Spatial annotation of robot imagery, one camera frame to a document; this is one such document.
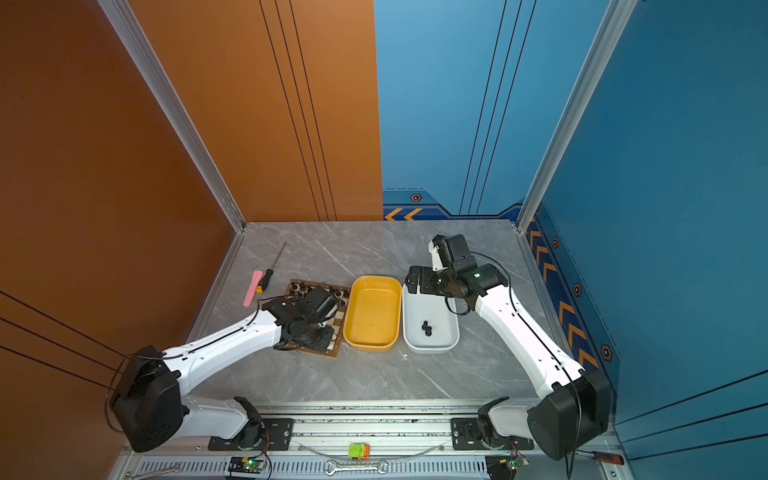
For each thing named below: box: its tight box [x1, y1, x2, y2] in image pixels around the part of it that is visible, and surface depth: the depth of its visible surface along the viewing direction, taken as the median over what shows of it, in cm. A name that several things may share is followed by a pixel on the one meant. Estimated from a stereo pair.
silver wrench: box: [325, 460, 389, 477], surface depth 71 cm
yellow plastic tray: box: [343, 276, 403, 353], surface depth 96 cm
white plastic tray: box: [402, 283, 460, 354], surface depth 92 cm
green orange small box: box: [348, 442, 371, 460], surface depth 71 cm
